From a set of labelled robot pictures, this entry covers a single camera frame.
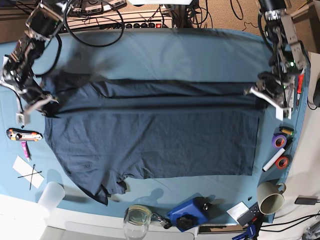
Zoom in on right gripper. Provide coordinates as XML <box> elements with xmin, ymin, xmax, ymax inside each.
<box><xmin>14</xmin><ymin>74</ymin><xmax>50</xmax><ymax>110</ymax></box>

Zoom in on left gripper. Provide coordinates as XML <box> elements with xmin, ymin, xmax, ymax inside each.
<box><xmin>257</xmin><ymin>71</ymin><xmax>295</xmax><ymax>105</ymax></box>

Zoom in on dark blue T-shirt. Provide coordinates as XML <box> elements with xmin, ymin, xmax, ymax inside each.
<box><xmin>42</xmin><ymin>71</ymin><xmax>266</xmax><ymax>204</ymax></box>

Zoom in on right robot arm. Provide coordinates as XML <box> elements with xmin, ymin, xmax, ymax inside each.
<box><xmin>0</xmin><ymin>0</ymin><xmax>69</xmax><ymax>115</ymax></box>

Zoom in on small green yellow battery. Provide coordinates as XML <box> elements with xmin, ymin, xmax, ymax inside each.
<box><xmin>279</xmin><ymin>126</ymin><xmax>295</xmax><ymax>136</ymax></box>

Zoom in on orange grey utility knife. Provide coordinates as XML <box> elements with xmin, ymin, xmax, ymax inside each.
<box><xmin>6</xmin><ymin>128</ymin><xmax>43</xmax><ymax>142</ymax></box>

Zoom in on purple tape roll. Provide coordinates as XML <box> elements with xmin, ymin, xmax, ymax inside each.
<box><xmin>271</xmin><ymin>133</ymin><xmax>287</xmax><ymax>149</ymax></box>

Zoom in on pink glue tube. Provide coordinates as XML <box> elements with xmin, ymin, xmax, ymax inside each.
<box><xmin>21</xmin><ymin>141</ymin><xmax>31</xmax><ymax>162</ymax></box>

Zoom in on white marker pen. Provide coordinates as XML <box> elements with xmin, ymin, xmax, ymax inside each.
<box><xmin>262</xmin><ymin>147</ymin><xmax>286</xmax><ymax>172</ymax></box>

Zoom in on red tape roll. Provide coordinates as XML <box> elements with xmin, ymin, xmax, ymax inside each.
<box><xmin>275</xmin><ymin>155</ymin><xmax>291</xmax><ymax>170</ymax></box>

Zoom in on black hairpin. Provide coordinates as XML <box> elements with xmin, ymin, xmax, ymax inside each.
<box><xmin>29</xmin><ymin>164</ymin><xmax>36</xmax><ymax>190</ymax></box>
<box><xmin>17</xmin><ymin>171</ymin><xmax>42</xmax><ymax>178</ymax></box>

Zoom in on white paper card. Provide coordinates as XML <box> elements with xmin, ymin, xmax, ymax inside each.
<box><xmin>12</xmin><ymin>156</ymin><xmax>45</xmax><ymax>189</ymax></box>

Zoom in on translucent plastic cup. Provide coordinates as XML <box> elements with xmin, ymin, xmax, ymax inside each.
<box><xmin>37</xmin><ymin>182</ymin><xmax>66</xmax><ymax>214</ymax></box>

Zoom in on beige ceramic mug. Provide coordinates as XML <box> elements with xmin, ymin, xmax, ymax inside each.
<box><xmin>256</xmin><ymin>181</ymin><xmax>287</xmax><ymax>215</ymax></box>

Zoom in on black power adapter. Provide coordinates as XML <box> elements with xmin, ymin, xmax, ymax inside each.
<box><xmin>294</xmin><ymin>195</ymin><xmax>320</xmax><ymax>206</ymax></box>

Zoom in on black power strip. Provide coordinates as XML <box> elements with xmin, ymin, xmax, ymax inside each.
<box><xmin>124</xmin><ymin>20</ymin><xmax>173</xmax><ymax>29</ymax></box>

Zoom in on white small box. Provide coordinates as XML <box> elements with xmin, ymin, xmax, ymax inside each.
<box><xmin>226</xmin><ymin>201</ymin><xmax>249</xmax><ymax>223</ymax></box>

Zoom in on grey remote control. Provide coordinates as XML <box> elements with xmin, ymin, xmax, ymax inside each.
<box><xmin>237</xmin><ymin>202</ymin><xmax>260</xmax><ymax>226</ymax></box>

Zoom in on blue spring clamp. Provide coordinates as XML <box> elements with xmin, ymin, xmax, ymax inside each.
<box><xmin>232</xmin><ymin>220</ymin><xmax>263</xmax><ymax>240</ymax></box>

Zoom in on blue clamp block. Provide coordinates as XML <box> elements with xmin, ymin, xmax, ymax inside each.
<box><xmin>166</xmin><ymin>196</ymin><xmax>212</xmax><ymax>232</ymax></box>

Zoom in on clear drinking glass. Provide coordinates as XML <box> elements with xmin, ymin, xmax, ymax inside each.
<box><xmin>123</xmin><ymin>204</ymin><xmax>152</xmax><ymax>240</ymax></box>

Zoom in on small metal padlock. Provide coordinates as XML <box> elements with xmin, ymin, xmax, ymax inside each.
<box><xmin>152</xmin><ymin>212</ymin><xmax>173</xmax><ymax>230</ymax></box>

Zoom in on red handled screwdriver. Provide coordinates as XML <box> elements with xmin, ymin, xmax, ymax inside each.
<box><xmin>296</xmin><ymin>73</ymin><xmax>305</xmax><ymax>108</ymax></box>

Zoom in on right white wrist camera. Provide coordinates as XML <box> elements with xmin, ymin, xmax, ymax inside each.
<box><xmin>15</xmin><ymin>94</ymin><xmax>59</xmax><ymax>126</ymax></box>

